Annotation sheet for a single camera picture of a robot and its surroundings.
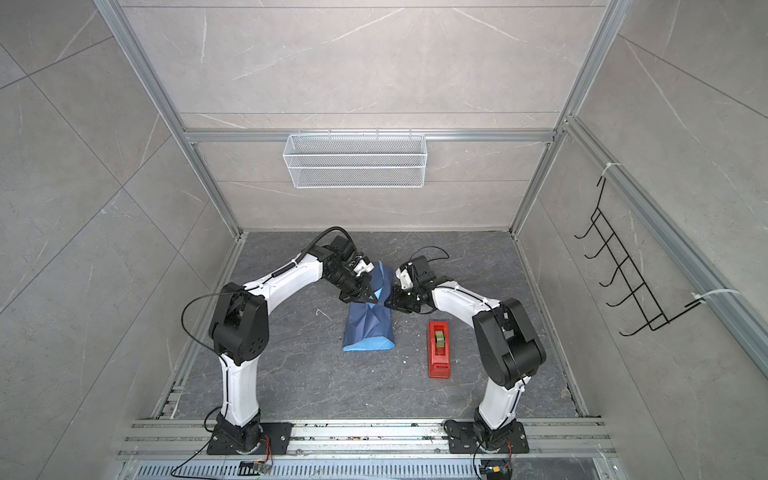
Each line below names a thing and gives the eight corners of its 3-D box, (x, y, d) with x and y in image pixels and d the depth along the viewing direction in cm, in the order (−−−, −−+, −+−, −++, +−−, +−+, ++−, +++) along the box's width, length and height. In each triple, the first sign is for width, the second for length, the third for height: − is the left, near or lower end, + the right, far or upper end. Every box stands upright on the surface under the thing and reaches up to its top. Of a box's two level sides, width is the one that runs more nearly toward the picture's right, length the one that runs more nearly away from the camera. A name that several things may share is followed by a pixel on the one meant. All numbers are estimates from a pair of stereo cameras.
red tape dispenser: (428, 377, 85) (430, 369, 80) (428, 330, 95) (430, 320, 89) (447, 379, 85) (451, 371, 79) (445, 332, 94) (449, 321, 89)
